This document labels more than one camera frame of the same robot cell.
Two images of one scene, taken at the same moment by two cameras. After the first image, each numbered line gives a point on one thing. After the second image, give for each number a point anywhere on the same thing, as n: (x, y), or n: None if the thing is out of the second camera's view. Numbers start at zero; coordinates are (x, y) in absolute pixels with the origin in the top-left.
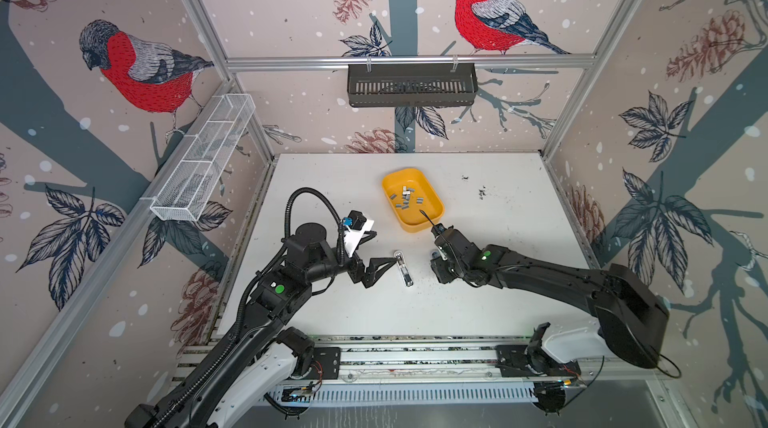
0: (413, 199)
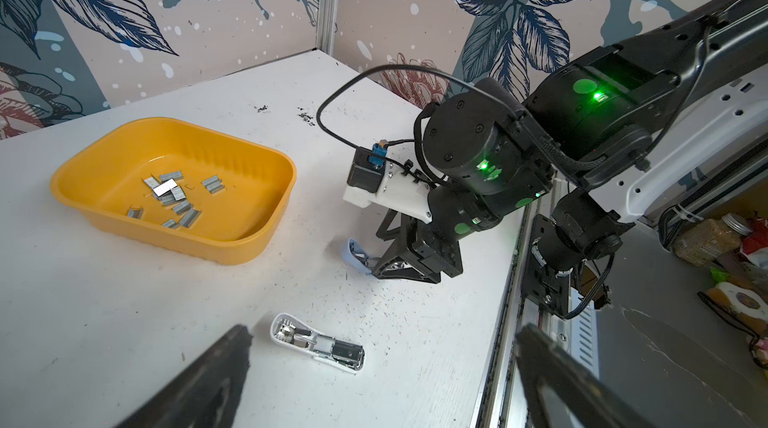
0: (180, 186)
